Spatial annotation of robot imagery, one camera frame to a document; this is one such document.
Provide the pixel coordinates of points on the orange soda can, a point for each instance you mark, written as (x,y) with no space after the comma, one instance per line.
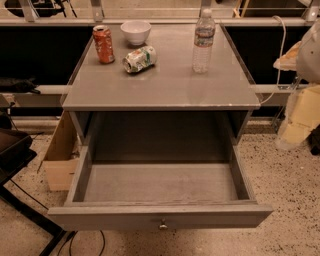
(103,43)

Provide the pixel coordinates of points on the open grey top drawer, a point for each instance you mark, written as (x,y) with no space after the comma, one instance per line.
(107,196)

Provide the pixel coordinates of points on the metal drawer knob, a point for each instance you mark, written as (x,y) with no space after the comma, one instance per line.
(163,225)

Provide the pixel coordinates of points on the clear plastic water bottle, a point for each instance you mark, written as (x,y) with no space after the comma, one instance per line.
(203,41)

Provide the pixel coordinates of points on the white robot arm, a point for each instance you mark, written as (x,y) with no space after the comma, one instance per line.
(302,112)

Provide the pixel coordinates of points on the white bowl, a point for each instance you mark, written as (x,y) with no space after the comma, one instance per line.
(136,32)

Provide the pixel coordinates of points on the black chair frame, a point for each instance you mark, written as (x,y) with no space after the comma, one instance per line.
(19,235)

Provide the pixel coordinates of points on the cardboard box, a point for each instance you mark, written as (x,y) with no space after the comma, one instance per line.
(61,158)

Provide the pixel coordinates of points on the metal rail frame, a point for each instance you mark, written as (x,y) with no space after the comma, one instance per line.
(228,12)

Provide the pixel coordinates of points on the crushed green white can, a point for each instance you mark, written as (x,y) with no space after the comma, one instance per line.
(140,59)

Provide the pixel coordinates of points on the grey cabinet with top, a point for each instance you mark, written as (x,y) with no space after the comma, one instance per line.
(166,113)

